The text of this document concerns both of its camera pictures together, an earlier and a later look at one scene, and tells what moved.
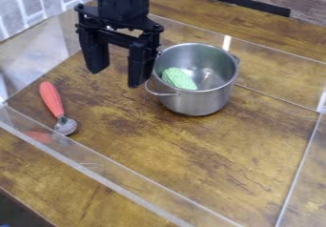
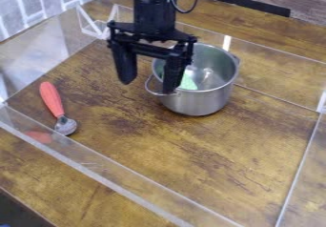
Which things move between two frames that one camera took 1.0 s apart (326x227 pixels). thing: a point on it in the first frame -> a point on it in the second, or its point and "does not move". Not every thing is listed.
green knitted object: x=179 y=77 does not move
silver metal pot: x=193 y=79 does not move
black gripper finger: x=95 y=51 -> x=126 y=60
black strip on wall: x=281 y=10 does not move
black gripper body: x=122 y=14 -> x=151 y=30
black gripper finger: x=143 y=55 -> x=174 y=71
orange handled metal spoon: x=66 y=125 does not move
